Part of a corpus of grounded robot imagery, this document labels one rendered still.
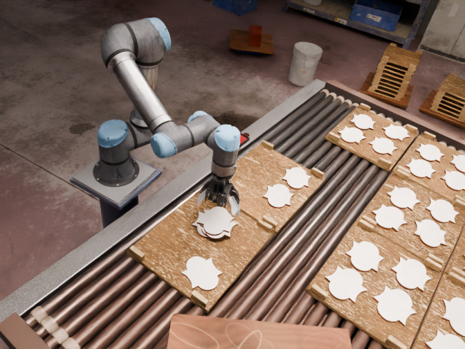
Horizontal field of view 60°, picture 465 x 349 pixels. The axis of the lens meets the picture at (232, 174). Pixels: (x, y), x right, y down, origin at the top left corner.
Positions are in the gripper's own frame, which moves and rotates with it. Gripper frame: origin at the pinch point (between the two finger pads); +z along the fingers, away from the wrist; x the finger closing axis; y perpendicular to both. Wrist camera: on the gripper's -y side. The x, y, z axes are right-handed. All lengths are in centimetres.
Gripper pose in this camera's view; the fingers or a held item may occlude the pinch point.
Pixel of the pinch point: (218, 208)
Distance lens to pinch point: 143.5
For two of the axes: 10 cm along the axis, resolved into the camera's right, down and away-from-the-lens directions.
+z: -1.2, 7.3, 6.7
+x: 9.6, 2.7, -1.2
